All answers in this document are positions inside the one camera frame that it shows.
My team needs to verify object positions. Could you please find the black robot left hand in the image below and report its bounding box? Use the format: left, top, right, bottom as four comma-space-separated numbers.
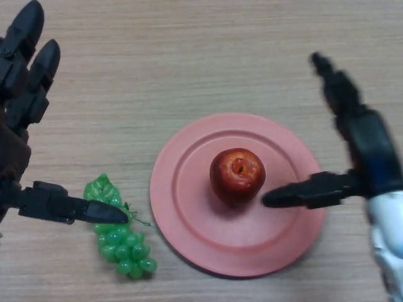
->
0, 0, 128, 226

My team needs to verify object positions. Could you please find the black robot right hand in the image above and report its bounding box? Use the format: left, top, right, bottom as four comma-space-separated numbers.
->
261, 52, 403, 210

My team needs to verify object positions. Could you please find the red apple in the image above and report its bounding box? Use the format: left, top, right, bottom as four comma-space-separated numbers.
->
209, 147, 266, 206

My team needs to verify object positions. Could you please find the pink round plate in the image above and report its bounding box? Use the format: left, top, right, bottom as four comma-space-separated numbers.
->
149, 113, 327, 278

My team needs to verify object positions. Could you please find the green grape bunch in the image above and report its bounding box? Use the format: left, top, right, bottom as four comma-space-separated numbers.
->
83, 172, 157, 279

